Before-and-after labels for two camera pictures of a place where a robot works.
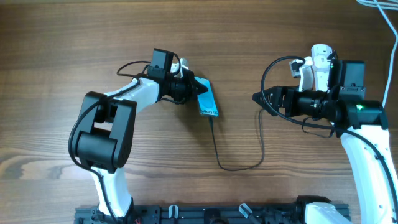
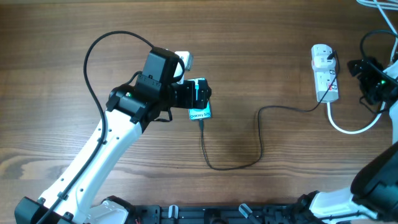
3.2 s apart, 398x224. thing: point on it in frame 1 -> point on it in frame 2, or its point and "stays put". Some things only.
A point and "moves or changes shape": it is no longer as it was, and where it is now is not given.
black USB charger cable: x=260 y=162 moves or changes shape
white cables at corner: x=386 y=4 stays put
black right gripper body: x=310 y=102 -> x=373 y=83
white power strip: x=321 y=65 stays put
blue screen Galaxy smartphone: x=208 y=102 moves or changes shape
